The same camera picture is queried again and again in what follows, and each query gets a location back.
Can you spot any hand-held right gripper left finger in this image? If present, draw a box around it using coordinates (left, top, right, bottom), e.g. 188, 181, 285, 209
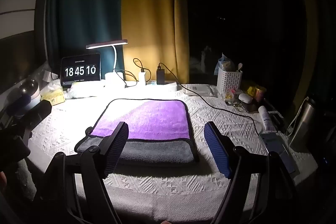
44, 121, 130, 224

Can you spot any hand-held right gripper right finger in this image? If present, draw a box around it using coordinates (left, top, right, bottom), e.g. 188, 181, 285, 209
203, 121, 297, 224

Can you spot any purple and grey towel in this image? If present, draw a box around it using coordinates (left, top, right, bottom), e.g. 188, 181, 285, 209
75, 98, 200, 165

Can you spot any yellow tissue pack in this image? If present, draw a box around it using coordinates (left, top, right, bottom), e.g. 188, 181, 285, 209
41, 90, 66, 106

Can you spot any white textured tablecloth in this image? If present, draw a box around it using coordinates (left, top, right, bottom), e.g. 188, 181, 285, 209
26, 84, 319, 223

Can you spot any white earbuds case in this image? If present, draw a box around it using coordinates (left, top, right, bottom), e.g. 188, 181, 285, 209
238, 93, 253, 104

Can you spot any white tube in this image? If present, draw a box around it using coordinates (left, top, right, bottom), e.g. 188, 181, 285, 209
258, 105, 279, 132

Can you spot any white wet wipes pack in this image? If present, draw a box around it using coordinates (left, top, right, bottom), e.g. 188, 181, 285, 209
183, 84, 219, 96

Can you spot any blue smartphone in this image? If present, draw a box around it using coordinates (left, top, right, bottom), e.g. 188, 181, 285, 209
259, 132, 300, 174

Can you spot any white plastic bag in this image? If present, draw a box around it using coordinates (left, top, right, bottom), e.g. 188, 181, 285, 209
64, 82, 105, 99

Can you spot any pink and yellow box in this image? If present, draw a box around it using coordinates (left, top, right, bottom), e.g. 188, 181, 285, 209
247, 85, 267, 102

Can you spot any white perforated basket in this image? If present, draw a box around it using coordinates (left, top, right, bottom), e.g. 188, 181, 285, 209
217, 70, 243, 94

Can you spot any white power strip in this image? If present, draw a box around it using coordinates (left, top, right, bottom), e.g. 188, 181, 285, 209
126, 80, 179, 91

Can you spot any digital clock display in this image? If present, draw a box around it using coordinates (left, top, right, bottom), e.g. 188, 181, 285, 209
60, 53, 101, 86

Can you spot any black power adapter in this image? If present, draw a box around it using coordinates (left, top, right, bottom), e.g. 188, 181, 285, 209
156, 64, 165, 85

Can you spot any white desk lamp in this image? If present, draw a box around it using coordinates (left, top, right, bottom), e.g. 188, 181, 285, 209
86, 40, 129, 88

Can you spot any steel thermos bottle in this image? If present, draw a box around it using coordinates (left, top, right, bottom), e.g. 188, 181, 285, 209
293, 97, 319, 147

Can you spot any yellow curtain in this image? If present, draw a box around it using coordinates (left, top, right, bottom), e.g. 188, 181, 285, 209
121, 0, 190, 84

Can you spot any teal curtain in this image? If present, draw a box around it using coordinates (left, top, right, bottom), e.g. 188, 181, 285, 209
46, 0, 125, 75

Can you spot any black cable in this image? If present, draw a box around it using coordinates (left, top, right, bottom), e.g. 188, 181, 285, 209
159, 63, 260, 135

